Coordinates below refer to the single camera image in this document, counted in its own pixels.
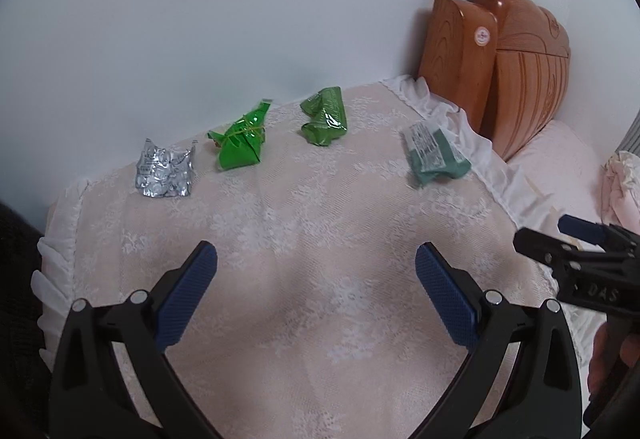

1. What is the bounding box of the silver pill blister pack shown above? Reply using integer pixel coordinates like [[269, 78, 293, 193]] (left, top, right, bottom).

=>
[[134, 138, 198, 199]]

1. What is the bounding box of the bright green bag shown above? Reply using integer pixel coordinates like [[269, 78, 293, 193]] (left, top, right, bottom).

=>
[[206, 100, 271, 170]]

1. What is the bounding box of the right hand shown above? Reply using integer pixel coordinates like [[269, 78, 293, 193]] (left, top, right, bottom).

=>
[[587, 322, 639, 400]]

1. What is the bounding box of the pink bed sheet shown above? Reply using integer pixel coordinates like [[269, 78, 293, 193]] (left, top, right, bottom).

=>
[[501, 121, 604, 234]]

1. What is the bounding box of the folded pink blanket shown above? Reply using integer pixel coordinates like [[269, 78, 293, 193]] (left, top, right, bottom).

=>
[[601, 151, 640, 233]]

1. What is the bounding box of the dark green folded wrapper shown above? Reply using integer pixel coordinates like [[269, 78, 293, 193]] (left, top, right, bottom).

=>
[[401, 120, 472, 187]]

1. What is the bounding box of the wooden headboard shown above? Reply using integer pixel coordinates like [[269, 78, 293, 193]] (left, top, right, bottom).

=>
[[418, 0, 570, 161]]

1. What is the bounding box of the green shiny wrapper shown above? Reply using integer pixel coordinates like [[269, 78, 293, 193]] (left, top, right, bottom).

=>
[[300, 86, 348, 147]]

